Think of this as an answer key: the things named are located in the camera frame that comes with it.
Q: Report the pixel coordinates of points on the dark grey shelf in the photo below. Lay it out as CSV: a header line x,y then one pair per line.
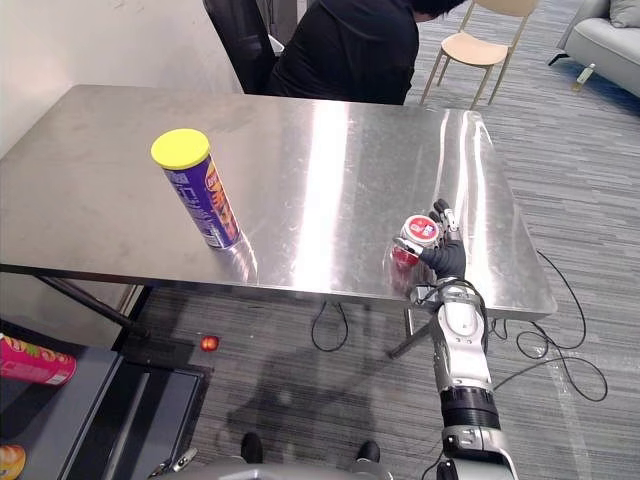
x,y
95,405

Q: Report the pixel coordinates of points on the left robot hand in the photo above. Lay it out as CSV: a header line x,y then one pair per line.
x,y
175,462

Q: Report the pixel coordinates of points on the red gum jar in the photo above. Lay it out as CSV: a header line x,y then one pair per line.
x,y
419,234

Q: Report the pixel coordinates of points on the beige wooden chair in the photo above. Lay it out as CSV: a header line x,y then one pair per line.
x,y
477,47

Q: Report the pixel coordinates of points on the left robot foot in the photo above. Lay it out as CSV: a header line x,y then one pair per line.
x,y
251,447

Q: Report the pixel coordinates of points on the purple chips can yellow lid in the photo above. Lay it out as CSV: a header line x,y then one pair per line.
x,y
200,194

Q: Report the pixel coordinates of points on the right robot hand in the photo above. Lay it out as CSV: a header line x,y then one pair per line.
x,y
450,256

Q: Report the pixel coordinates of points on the black office chair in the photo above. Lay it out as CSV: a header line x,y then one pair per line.
x,y
240,42

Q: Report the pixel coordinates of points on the small bottle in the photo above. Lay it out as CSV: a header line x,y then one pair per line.
x,y
584,78

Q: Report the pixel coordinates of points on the grey sofa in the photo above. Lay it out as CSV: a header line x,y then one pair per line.
x,y
602,37

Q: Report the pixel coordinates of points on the steel table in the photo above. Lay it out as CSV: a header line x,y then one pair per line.
x,y
280,200

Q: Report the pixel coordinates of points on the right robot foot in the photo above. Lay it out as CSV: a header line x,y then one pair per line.
x,y
369,451

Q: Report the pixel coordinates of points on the robot body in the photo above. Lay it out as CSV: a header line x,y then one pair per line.
x,y
280,471

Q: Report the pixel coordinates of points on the small red ball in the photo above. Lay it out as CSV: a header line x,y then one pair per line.
x,y
209,343

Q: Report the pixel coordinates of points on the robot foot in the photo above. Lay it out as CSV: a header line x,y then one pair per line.
x,y
251,447
369,451

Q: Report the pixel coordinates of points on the person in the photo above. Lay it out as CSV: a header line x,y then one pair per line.
x,y
350,47

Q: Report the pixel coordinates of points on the orange snack package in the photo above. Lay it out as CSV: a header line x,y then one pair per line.
x,y
12,461

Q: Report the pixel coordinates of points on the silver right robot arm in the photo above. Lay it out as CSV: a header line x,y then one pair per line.
x,y
464,370

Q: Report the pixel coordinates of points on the pink chips can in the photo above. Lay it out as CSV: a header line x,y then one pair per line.
x,y
37,364

